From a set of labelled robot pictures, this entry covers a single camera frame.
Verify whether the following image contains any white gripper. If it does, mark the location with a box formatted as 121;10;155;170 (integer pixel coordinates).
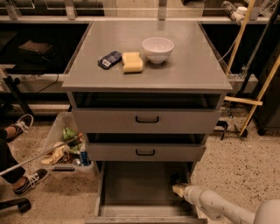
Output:
172;183;203;206

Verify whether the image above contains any black chocolate rxbar packet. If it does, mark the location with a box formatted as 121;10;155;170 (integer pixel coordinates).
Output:
171;173;182;186

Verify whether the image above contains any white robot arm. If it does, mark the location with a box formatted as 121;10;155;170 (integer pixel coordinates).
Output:
172;183;280;224

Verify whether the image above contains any grey bottom drawer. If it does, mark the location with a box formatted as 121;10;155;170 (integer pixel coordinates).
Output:
85;161;207;224

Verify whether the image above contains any grey drawer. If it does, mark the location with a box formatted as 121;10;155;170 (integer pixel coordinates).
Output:
73;108;221;134
87;143;206;162
85;161;207;224

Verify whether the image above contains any grey top drawer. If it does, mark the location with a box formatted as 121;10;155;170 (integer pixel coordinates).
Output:
73;108;221;134

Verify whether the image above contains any grey middle drawer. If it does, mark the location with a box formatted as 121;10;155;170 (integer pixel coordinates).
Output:
87;143;206;162

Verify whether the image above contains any grey drawer cabinet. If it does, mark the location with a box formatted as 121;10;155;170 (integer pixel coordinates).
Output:
61;20;234;182

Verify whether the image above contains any blue soda can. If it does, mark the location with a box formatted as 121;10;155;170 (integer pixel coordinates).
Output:
80;151;91;166

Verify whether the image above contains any clear plastic bin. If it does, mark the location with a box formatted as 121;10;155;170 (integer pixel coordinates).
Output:
38;112;95;179

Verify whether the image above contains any green snack bag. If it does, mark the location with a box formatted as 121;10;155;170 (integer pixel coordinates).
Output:
63;127;77;141

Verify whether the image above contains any yellow sponge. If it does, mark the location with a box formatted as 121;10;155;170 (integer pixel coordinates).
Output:
122;52;144;73

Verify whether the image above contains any white bowl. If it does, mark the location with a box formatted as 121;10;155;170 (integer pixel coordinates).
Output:
142;37;174;64

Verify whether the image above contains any blue snack bar packet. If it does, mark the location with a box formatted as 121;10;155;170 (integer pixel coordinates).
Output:
98;51;122;69

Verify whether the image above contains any black white left sneaker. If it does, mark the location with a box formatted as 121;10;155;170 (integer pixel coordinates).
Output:
12;169;49;196

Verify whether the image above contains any black white sneaker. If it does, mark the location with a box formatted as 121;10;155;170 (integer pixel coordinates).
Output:
5;114;34;143
12;169;49;196

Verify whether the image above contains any black office chair base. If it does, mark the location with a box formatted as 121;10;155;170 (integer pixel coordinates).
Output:
0;198;32;213

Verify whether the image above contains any white long stick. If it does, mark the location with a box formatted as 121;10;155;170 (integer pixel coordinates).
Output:
0;134;81;176

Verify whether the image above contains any black white right sneaker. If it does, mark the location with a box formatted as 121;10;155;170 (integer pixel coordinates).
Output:
5;114;34;143

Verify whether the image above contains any black trouser leg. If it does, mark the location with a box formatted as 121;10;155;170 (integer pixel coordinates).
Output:
0;126;25;184

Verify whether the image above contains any brown box on shelf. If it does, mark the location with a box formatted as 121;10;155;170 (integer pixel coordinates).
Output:
18;40;53;55

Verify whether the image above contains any wooden broom handle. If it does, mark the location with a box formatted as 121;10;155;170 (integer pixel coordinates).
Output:
225;0;256;75

